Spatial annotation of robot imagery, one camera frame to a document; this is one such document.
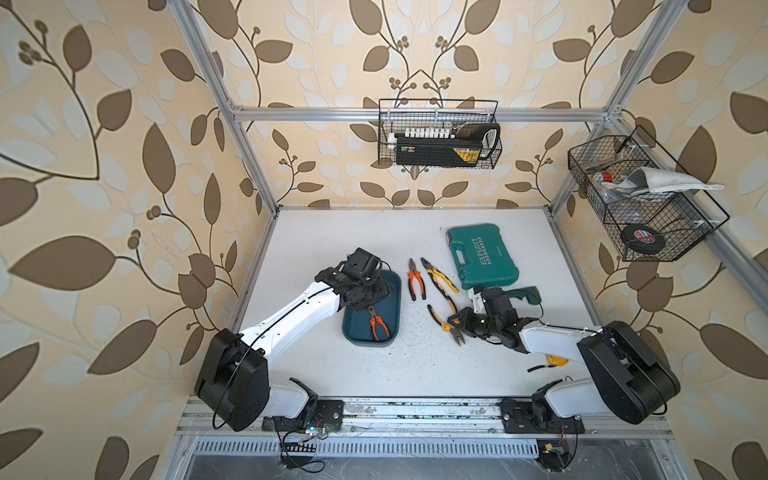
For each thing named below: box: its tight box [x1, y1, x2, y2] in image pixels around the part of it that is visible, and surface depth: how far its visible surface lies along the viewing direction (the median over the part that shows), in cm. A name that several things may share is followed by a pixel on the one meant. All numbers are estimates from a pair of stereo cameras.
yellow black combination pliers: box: [420, 257, 459, 316], surface depth 102 cm
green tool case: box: [446, 224, 519, 290], surface depth 103 cm
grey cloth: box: [612, 166, 725, 196], surface depth 63 cm
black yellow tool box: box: [386, 123, 502, 166], surface depth 86 cm
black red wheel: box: [621, 224, 666, 255], surface depth 73 cm
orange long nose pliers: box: [368, 305, 391, 342], surface depth 91 cm
